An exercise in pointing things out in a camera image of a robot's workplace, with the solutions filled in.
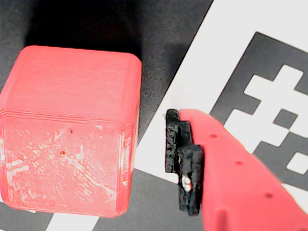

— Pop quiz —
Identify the black white marker board mat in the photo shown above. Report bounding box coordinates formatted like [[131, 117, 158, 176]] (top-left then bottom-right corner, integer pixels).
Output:
[[0, 0, 308, 231]]

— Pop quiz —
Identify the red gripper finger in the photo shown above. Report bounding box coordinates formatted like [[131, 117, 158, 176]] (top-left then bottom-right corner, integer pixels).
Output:
[[165, 108, 308, 231]]

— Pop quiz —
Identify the red cube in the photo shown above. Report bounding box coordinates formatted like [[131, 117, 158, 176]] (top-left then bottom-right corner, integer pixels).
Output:
[[0, 45, 142, 218]]

